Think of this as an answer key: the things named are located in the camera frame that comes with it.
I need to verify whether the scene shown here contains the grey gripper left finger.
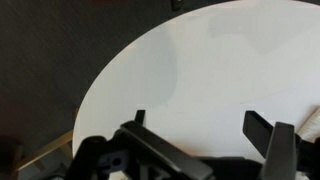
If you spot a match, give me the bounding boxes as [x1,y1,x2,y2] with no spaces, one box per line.
[119,109,215,180]

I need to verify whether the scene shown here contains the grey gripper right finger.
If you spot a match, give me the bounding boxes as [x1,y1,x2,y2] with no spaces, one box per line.
[242,110,298,180]

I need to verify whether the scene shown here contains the beige crumpled towel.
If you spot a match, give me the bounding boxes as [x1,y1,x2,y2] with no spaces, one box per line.
[296,106,320,144]

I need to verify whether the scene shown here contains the wooden table leg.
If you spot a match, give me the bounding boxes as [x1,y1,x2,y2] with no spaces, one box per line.
[14,129,74,173]

